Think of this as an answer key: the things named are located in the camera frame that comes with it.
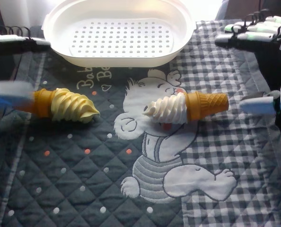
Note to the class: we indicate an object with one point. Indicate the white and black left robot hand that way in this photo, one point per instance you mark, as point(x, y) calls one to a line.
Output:
point(10, 91)

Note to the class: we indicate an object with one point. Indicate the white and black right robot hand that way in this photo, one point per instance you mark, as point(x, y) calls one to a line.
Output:
point(277, 66)

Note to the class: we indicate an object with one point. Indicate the yellow fruit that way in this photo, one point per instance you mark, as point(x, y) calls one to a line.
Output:
point(69, 106)

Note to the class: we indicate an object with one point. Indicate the white swirl toy ice cream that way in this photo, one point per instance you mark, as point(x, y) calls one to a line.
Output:
point(202, 104)

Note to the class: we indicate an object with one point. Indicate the white perforated basket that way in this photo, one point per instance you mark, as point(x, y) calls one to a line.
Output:
point(119, 35)

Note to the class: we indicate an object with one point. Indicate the grey quilt with printed bear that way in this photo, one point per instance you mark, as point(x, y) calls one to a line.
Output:
point(60, 165)

